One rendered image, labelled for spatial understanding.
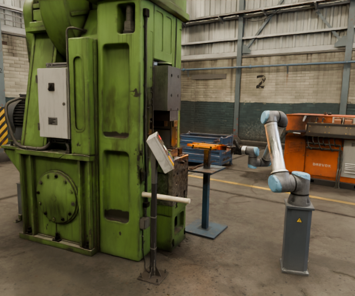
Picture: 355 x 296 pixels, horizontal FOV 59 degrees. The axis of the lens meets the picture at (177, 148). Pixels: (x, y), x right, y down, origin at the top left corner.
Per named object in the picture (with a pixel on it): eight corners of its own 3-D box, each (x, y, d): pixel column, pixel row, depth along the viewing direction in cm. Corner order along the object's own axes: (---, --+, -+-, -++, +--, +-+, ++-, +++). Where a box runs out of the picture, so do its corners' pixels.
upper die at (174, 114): (178, 120, 305) (178, 110, 303) (169, 121, 287) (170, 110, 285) (140, 118, 321) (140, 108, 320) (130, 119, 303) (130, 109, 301)
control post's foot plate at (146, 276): (170, 272, 266) (170, 262, 265) (158, 286, 246) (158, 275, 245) (147, 266, 275) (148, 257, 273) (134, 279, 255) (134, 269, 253)
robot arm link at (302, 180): (312, 194, 262) (314, 174, 259) (294, 195, 258) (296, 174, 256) (302, 189, 276) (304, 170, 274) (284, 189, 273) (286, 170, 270)
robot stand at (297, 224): (304, 263, 286) (310, 200, 277) (308, 276, 265) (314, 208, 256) (280, 259, 291) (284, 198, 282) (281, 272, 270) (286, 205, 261)
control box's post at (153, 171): (156, 275, 262) (157, 148, 246) (154, 277, 258) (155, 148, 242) (152, 273, 263) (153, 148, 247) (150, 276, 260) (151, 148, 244)
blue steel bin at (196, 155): (233, 164, 737) (234, 133, 726) (221, 170, 668) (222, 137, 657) (187, 159, 793) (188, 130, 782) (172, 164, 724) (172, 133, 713)
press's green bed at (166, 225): (186, 238, 334) (187, 195, 327) (171, 253, 300) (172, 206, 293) (141, 228, 356) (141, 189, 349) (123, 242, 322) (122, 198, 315)
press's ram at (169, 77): (183, 110, 316) (184, 69, 310) (167, 110, 281) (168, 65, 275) (147, 108, 332) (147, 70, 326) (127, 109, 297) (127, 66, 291)
